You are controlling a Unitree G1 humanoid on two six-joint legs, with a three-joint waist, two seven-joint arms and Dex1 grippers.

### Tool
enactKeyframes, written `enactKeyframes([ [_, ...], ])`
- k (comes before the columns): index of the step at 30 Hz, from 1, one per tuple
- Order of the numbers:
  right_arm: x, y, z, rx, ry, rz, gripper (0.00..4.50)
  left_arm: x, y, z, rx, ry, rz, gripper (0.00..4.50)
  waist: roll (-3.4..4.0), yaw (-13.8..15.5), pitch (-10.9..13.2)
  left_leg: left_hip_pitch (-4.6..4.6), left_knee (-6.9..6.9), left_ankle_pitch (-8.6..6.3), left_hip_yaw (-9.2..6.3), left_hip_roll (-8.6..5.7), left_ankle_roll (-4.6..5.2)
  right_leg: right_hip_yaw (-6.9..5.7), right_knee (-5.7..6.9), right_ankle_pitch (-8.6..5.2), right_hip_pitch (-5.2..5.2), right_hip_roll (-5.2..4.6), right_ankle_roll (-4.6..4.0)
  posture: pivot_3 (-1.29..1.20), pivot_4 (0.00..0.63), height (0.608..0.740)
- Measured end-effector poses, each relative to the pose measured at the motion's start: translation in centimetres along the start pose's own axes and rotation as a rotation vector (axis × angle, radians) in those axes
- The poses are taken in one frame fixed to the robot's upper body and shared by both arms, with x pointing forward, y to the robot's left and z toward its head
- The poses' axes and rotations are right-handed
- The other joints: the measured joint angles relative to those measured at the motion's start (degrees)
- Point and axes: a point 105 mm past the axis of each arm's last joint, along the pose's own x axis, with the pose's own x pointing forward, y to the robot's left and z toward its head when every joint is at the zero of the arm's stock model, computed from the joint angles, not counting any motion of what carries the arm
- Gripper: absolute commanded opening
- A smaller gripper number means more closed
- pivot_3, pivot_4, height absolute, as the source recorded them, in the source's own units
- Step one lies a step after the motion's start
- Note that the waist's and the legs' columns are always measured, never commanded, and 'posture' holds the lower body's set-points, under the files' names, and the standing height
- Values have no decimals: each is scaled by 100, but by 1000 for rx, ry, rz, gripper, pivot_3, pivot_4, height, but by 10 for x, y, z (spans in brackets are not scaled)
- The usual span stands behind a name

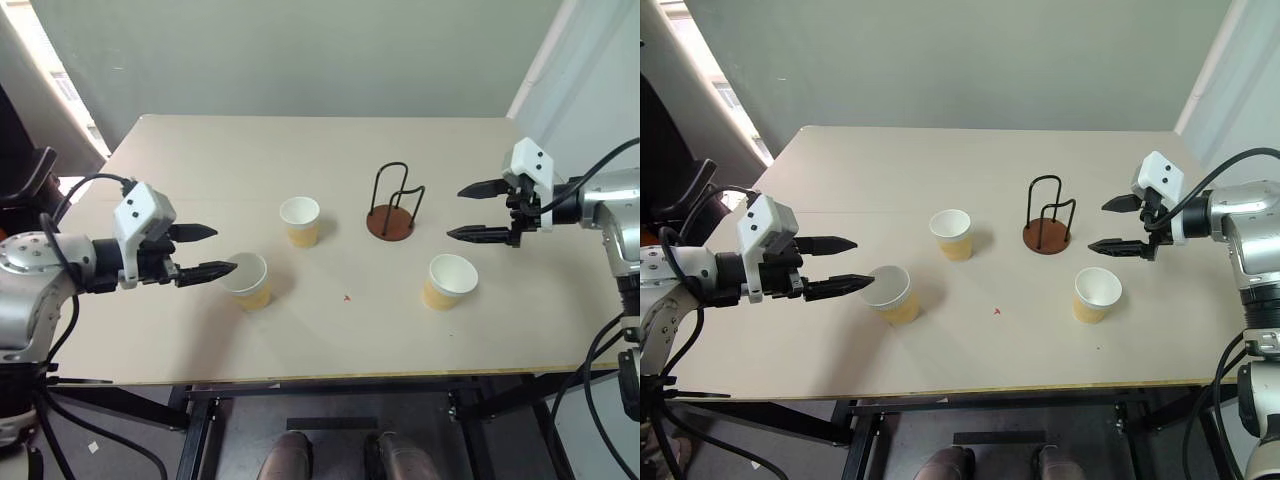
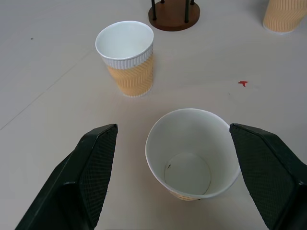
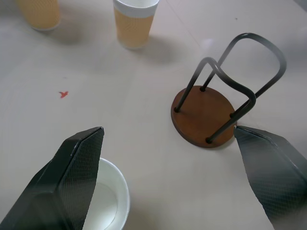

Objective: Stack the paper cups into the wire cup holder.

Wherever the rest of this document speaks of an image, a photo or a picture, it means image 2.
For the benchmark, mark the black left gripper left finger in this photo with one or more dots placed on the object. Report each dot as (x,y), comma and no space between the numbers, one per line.
(81,177)

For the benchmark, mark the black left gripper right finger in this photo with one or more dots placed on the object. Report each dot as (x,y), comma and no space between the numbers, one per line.
(268,172)

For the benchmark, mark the near white paper cup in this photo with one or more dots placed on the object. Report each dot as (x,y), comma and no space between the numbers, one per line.
(192,155)

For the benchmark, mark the orange ribbed paper cup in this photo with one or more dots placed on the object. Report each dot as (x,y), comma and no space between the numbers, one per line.
(283,16)
(129,60)

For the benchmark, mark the small red mark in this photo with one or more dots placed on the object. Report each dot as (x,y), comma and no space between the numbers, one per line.
(243,83)

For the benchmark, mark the round wooden stand base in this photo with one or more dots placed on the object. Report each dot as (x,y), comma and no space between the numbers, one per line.
(175,16)

